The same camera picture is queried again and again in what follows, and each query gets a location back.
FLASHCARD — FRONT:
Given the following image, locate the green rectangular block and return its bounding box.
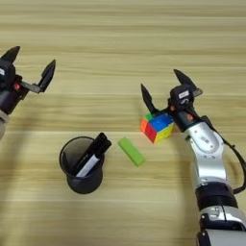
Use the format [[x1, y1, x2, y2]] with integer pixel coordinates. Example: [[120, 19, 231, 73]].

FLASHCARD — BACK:
[[117, 136, 146, 167]]

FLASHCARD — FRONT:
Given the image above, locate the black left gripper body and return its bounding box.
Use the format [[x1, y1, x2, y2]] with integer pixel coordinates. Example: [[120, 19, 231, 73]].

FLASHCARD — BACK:
[[0, 82, 42, 116]]

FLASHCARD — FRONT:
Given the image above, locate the colourful puzzle cube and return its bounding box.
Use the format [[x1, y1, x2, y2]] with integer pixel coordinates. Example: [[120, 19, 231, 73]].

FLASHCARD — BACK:
[[139, 112, 176, 144]]

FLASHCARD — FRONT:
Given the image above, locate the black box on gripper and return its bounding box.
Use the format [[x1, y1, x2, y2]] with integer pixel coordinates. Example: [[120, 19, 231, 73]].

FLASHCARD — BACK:
[[168, 84, 197, 109], [0, 59, 16, 91]]

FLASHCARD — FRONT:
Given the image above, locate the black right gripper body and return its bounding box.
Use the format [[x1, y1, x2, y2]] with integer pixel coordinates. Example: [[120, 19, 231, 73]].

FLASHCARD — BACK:
[[154, 106, 209, 134]]

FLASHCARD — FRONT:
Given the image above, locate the black marker pen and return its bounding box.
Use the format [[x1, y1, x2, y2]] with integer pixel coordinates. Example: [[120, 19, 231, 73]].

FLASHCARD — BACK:
[[71, 132, 112, 176]]

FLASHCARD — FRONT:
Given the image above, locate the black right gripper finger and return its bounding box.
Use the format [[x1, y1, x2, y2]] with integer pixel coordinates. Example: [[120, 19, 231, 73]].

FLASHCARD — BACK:
[[140, 84, 160, 115], [173, 68, 200, 89]]

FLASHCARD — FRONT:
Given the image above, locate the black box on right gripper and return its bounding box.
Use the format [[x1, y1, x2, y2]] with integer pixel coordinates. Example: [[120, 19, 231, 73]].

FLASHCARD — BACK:
[[168, 84, 197, 109]]

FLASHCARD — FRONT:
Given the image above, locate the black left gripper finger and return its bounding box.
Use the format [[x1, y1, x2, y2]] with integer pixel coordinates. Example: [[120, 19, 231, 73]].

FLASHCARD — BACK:
[[0, 45, 21, 63], [37, 59, 57, 94]]

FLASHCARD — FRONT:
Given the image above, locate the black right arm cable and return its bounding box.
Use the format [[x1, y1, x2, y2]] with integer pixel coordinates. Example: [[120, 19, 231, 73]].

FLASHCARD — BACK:
[[222, 137, 246, 195]]

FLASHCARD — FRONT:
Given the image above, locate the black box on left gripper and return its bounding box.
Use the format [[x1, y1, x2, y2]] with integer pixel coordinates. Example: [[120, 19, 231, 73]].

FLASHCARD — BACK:
[[0, 59, 16, 91]]

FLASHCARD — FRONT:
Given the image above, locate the black mesh pen cup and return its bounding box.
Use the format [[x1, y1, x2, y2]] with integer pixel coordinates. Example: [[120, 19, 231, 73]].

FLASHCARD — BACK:
[[59, 135, 105, 195]]

